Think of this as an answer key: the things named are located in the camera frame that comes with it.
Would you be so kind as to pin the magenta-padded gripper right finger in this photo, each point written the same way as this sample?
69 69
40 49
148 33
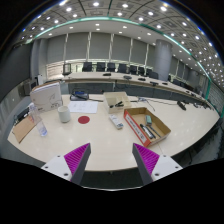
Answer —
148 160

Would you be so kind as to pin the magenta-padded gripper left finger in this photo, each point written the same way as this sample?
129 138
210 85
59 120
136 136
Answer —
75 160

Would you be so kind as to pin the clear plastic water bottle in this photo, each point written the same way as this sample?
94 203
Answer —
37 121

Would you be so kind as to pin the black and grey tool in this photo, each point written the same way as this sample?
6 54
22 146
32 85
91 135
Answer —
147 131

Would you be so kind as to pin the cardboard box with red side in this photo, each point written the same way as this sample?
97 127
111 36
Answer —
133 125

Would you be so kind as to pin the teal small case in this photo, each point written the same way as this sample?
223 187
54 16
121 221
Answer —
148 120

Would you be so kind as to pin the flat round red coaster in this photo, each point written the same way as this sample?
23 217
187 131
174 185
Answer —
84 119

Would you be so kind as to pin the white ceramic mug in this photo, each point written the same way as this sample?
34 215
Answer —
64 115

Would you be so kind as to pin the white printed paper sheet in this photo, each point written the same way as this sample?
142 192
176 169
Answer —
83 107

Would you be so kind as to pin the brown paper envelope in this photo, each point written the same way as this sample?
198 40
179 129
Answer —
23 129

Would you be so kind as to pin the cream desk organizer box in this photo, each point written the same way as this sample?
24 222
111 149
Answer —
111 109

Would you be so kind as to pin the black marker pen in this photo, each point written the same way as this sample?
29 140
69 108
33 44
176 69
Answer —
117 105

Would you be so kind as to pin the white carton box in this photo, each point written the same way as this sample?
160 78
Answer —
46 97

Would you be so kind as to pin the black power adapter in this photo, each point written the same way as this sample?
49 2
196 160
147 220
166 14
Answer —
22 114

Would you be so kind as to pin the grey boxy monitor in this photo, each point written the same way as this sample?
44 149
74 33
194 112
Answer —
29 87

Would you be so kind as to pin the row of black office chairs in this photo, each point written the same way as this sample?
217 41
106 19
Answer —
115 67

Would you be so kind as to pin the group of ceiling lights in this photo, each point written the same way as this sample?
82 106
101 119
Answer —
120 15

